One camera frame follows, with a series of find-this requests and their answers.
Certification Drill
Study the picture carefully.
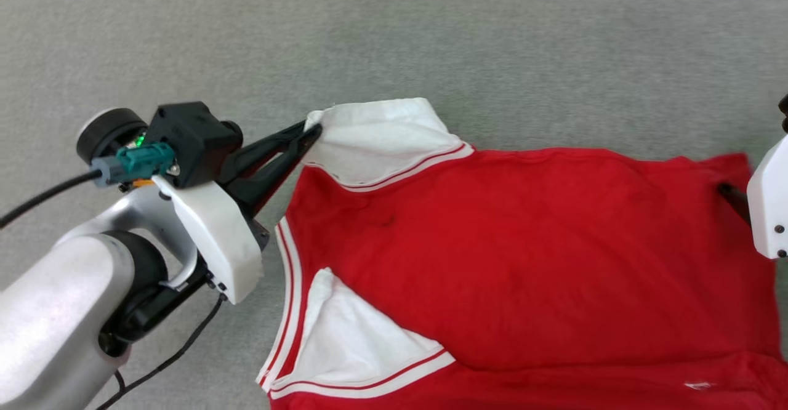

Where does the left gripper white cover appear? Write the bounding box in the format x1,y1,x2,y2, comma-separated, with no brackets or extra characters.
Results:
76,107,324,305

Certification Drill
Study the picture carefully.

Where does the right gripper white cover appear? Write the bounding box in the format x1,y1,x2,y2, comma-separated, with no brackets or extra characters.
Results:
717,133,788,260

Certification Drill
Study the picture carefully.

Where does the red and white garment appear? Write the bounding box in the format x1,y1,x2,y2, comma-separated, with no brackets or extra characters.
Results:
255,97,788,410

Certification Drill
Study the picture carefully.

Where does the teal left camera connector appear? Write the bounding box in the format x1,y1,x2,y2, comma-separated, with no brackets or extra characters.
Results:
91,142,176,187

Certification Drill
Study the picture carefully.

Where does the thick black left camera cable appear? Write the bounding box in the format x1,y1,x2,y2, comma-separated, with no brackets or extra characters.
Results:
0,170,102,229

